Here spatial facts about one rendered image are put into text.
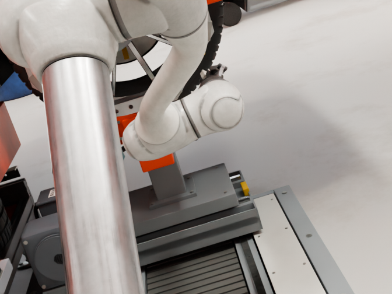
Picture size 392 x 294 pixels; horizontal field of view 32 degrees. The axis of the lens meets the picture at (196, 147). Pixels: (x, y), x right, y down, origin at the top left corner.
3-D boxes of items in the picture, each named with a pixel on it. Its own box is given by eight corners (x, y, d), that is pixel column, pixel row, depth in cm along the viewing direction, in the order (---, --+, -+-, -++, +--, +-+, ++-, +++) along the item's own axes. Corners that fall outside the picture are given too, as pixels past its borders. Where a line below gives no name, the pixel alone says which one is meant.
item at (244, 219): (246, 190, 248) (239, 166, 245) (263, 231, 214) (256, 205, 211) (116, 230, 249) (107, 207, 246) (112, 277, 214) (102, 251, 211)
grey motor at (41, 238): (123, 254, 228) (88, 161, 217) (120, 322, 189) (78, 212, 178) (72, 270, 229) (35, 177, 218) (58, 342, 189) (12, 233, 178)
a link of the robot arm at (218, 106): (228, 69, 161) (178, 92, 162) (237, 82, 146) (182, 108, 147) (246, 108, 164) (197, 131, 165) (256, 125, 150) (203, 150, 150)
